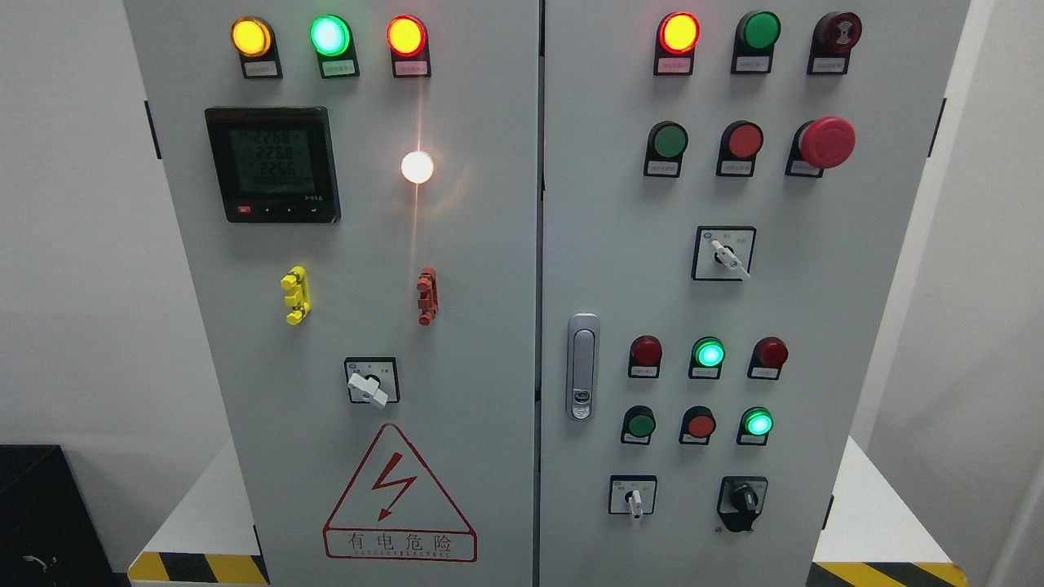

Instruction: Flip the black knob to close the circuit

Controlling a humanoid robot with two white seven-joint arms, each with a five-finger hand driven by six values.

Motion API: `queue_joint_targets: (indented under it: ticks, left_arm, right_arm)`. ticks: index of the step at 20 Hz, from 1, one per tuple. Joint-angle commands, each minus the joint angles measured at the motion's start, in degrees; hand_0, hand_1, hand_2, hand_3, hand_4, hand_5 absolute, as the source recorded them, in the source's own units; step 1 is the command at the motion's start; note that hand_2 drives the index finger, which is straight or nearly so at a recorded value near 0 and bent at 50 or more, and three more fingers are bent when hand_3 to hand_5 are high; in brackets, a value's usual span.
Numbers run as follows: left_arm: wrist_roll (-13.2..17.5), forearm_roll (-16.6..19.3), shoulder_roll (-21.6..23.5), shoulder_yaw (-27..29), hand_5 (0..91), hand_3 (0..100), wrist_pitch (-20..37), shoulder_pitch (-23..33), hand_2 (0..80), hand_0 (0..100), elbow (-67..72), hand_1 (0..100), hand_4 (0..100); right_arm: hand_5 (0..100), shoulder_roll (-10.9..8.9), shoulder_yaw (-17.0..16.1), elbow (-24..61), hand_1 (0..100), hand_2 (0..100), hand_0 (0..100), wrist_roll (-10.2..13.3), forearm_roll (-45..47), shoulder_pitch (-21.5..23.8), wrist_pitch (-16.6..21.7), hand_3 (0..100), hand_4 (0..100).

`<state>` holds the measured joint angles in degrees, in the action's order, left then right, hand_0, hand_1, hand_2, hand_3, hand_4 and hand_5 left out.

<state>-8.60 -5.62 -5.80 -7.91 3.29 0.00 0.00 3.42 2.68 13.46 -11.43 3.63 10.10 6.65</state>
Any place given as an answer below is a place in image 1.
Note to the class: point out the lit green button lower right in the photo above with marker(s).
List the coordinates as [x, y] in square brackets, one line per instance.
[754, 427]

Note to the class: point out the red electric hazard sticker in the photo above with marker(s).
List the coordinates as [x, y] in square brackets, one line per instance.
[394, 507]

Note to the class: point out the dark red indicator left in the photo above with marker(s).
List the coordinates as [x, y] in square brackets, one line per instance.
[645, 357]

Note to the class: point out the lit red indicator light left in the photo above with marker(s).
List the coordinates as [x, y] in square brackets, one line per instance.
[407, 37]

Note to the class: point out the lit green indicator middle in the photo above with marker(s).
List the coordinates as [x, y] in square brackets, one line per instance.
[707, 355]

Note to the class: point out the white platform with hazard stripes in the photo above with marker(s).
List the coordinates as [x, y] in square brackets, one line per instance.
[871, 538]

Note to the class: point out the white selector switch lower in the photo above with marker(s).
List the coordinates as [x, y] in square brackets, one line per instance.
[633, 495]

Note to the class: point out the red push button upper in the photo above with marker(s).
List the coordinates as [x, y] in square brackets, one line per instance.
[738, 148]

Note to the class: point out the digital power meter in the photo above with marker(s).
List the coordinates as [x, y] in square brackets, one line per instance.
[275, 165]

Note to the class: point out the white selector switch upper right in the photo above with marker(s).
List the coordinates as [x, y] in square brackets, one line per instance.
[723, 253]

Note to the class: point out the green push button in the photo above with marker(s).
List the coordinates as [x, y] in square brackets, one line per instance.
[667, 141]
[638, 424]

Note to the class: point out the yellow indicator light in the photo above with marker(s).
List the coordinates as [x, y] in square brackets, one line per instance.
[255, 43]

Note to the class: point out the green push button upper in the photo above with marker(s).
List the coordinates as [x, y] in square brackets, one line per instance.
[667, 141]

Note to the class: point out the white lit lamp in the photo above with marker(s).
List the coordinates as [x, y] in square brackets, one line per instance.
[417, 167]

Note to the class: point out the red emergency stop button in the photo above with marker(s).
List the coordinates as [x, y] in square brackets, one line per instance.
[819, 145]

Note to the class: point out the dark red indicator right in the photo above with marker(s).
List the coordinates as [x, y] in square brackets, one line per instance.
[768, 357]

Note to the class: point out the lit green indicator light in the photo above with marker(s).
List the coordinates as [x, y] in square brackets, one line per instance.
[335, 48]

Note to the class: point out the dark green indicator light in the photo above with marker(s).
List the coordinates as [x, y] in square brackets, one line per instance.
[756, 35]

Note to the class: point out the silver door handle lock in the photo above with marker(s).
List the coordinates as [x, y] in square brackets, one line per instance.
[582, 363]

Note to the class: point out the white selector switch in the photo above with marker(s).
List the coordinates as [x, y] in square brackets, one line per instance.
[633, 495]
[723, 253]

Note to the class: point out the lit red indicator light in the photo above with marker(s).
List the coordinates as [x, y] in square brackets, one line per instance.
[407, 37]
[677, 36]

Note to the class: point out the white selector switch left door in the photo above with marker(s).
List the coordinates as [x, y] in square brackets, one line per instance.
[372, 380]

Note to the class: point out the black knob switch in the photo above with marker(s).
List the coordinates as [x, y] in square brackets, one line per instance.
[740, 501]

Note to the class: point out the red push button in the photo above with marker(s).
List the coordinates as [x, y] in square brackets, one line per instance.
[697, 426]
[738, 148]

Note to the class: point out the red buzzer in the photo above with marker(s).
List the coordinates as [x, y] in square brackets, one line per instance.
[833, 39]

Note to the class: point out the red push button lower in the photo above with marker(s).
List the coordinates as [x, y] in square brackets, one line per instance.
[697, 426]

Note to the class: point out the grey electrical cabinet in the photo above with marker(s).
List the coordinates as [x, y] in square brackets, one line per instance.
[537, 115]

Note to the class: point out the green push button lower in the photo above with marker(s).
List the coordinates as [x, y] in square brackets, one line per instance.
[638, 424]

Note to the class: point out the dark red indicator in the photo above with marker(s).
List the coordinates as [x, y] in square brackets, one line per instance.
[645, 357]
[768, 357]

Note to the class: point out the lit red indicator light right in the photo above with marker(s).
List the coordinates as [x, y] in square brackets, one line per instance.
[677, 36]

